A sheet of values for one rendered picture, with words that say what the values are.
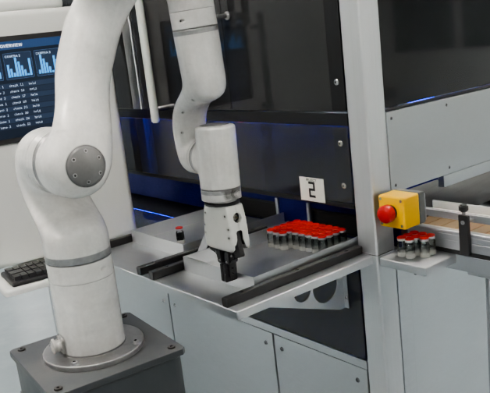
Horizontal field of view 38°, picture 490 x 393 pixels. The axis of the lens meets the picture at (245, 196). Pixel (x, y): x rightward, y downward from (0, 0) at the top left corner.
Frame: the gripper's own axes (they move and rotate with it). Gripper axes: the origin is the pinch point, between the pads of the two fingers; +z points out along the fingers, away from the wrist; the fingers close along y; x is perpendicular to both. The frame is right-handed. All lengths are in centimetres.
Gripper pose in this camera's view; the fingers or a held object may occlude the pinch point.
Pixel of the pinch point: (229, 270)
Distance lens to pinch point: 152.8
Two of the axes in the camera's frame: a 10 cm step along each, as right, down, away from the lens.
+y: -6.2, -1.1, 7.7
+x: -7.8, 2.0, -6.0
